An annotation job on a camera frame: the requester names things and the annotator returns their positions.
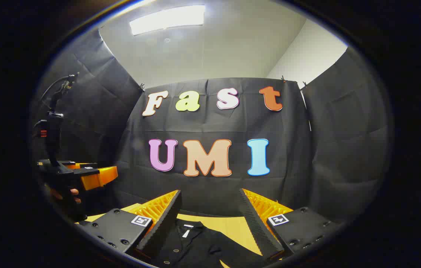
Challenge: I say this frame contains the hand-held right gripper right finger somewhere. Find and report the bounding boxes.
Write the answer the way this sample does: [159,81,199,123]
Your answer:
[238,188,345,261]

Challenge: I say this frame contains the black buttoned coat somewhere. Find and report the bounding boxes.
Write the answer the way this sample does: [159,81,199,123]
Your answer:
[151,219,267,268]

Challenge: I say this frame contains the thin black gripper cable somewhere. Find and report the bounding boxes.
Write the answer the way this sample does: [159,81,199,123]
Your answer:
[39,74,79,112]

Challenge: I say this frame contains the rectangular ceiling light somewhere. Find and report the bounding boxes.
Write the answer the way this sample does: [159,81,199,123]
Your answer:
[129,4,206,36]

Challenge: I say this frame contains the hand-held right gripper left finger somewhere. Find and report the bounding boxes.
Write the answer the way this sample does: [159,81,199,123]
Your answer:
[78,189,182,261]

